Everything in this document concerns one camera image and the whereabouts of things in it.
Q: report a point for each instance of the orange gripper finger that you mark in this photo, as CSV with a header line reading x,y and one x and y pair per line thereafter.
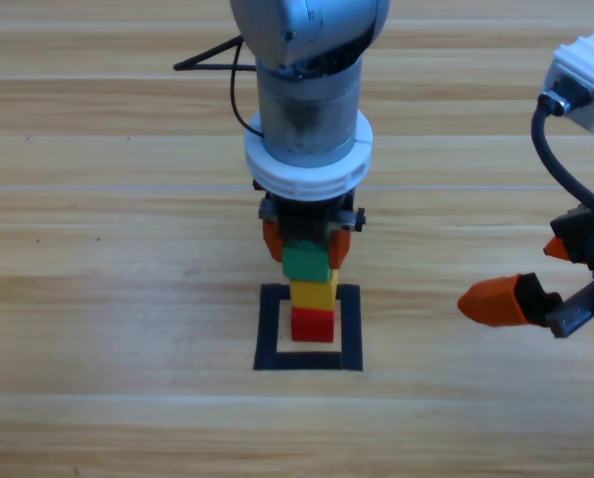
x,y
273,244
499,304
557,250
340,249

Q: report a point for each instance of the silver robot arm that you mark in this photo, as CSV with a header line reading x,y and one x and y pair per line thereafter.
x,y
307,50

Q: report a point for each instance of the yellow wooden cube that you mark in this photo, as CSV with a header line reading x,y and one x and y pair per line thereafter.
x,y
312,296

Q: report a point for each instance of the black tape square outline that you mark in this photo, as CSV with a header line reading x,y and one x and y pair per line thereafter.
x,y
267,328

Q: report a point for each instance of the green wooden cube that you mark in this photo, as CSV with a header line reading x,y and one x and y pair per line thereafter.
x,y
304,264

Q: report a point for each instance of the red wooden cube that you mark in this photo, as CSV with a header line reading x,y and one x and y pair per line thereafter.
x,y
312,326

